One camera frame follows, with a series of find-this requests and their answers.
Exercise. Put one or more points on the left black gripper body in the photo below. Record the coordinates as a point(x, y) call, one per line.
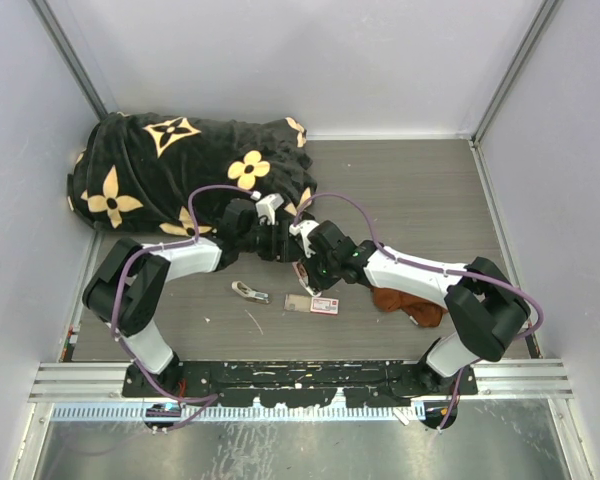
point(262, 239)

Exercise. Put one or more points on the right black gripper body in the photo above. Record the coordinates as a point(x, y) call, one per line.
point(322, 270)

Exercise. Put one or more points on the red white staple box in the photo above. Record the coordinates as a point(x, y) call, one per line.
point(310, 304)

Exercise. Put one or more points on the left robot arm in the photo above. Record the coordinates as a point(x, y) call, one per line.
point(126, 288)

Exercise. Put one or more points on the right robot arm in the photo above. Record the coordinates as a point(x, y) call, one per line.
point(486, 310)

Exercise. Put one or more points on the brown cloth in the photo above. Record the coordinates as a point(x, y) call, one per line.
point(423, 313)

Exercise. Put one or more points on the black floral plush blanket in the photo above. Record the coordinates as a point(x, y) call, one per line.
point(154, 174)

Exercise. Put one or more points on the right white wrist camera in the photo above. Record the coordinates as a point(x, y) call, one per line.
point(300, 233)

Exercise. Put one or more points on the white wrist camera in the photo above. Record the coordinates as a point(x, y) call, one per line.
point(300, 233)
point(267, 207)

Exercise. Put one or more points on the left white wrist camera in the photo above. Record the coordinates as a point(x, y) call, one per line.
point(267, 207)

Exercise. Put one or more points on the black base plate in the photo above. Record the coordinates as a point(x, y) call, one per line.
point(294, 384)

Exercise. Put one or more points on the white slotted cable duct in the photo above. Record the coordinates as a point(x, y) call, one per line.
point(167, 412)

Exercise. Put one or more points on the aluminium front rail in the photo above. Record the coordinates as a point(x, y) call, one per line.
point(514, 379)

